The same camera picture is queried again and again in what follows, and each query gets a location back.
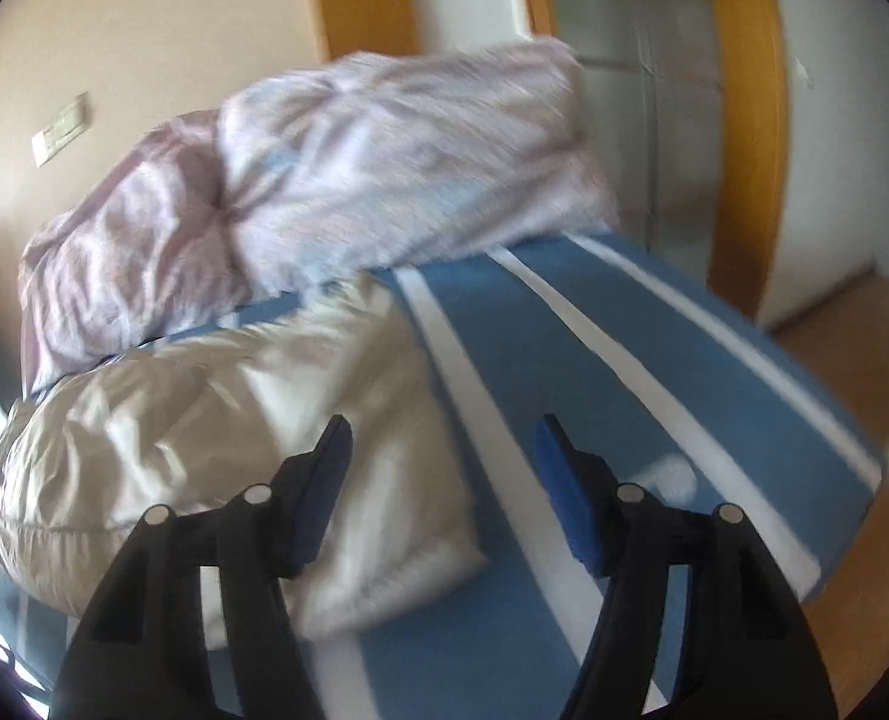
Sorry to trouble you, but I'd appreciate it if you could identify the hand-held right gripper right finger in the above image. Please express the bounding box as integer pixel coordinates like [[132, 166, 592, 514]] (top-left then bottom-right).
[[533, 414, 839, 720]]

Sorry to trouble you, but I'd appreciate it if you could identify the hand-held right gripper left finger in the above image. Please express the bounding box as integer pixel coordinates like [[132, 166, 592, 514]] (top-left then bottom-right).
[[49, 414, 354, 720]]

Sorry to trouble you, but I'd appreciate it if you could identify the beige puffer jacket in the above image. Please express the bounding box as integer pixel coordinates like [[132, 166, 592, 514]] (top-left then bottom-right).
[[0, 274, 491, 638]]

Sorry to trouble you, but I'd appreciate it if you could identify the blue white striped bed sheet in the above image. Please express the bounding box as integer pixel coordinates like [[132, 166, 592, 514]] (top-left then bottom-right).
[[0, 232, 887, 720]]

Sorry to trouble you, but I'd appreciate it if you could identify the pink floral duvet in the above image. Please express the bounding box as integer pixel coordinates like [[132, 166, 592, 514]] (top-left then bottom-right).
[[20, 37, 621, 398]]

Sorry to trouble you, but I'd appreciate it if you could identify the frosted glass door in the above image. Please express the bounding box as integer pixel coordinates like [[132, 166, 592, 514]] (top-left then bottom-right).
[[545, 0, 753, 316]]

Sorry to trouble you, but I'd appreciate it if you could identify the white wall switch panel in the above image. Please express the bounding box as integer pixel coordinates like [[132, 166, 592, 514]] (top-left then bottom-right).
[[49, 92, 92, 147]]

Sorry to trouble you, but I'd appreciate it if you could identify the wooden wall panel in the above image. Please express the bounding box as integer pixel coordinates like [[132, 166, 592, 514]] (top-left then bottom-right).
[[305, 0, 423, 65]]

